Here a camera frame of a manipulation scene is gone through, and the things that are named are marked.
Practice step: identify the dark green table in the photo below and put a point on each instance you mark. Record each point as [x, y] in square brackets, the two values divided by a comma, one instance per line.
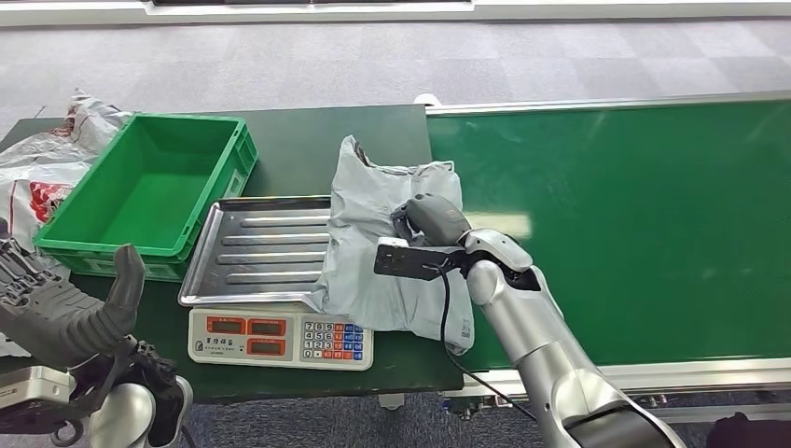
[296, 148]

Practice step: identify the green plastic crate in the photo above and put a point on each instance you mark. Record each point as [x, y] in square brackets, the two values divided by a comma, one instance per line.
[154, 185]

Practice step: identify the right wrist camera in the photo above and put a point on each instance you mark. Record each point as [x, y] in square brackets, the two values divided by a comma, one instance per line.
[408, 263]

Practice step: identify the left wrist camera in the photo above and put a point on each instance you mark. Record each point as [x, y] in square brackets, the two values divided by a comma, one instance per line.
[31, 386]

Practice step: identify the white table foot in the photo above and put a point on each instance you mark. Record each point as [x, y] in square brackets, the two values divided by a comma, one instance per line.
[392, 402]

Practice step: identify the stainless steel scale tray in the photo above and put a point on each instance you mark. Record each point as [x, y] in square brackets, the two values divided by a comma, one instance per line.
[266, 247]

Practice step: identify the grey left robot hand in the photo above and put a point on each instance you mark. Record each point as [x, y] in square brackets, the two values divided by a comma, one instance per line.
[55, 321]

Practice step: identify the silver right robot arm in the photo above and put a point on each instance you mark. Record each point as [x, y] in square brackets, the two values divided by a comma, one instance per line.
[544, 346]

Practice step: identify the white conveyor roller cap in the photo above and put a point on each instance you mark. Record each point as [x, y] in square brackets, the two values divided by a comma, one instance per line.
[426, 98]

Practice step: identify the grey plastic mailer package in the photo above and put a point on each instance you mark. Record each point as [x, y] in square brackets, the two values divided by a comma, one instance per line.
[364, 278]

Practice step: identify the crumpled white plastic bag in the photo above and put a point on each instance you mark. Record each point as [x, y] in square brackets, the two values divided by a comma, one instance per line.
[80, 130]

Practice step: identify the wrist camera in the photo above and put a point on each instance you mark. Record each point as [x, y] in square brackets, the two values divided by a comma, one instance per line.
[408, 263]
[31, 386]

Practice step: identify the metal conveyor frame bracket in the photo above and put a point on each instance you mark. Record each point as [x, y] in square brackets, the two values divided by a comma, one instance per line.
[469, 405]

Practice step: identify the black object on floor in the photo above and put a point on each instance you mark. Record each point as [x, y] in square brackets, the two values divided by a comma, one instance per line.
[748, 433]

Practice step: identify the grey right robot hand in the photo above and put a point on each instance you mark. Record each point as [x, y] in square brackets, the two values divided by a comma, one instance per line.
[435, 219]

